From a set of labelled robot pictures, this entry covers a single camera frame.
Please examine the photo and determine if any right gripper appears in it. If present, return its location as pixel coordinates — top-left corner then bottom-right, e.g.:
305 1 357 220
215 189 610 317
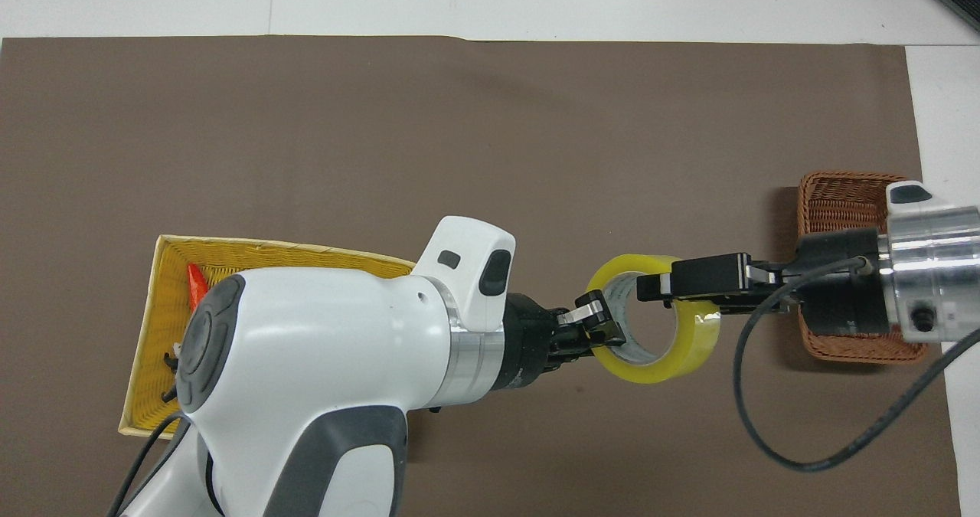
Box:
635 229 893 336

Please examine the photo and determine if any black cable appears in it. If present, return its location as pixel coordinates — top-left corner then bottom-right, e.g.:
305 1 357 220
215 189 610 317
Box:
733 255 980 473
106 414 192 517

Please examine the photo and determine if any yellow woven basket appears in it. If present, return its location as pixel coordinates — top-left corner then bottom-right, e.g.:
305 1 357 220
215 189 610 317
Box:
117 234 418 438

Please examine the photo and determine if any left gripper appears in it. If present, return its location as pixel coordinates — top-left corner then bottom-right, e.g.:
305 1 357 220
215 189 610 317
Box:
496 290 628 392

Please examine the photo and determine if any brown wicker basket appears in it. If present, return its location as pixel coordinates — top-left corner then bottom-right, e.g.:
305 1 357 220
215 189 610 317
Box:
795 171 932 365

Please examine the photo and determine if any yellow clear tape roll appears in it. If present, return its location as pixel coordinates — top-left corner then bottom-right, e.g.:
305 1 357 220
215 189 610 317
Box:
586 254 722 385

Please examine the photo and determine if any red pointed object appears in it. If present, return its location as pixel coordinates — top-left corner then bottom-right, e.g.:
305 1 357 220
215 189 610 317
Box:
186 263 210 312

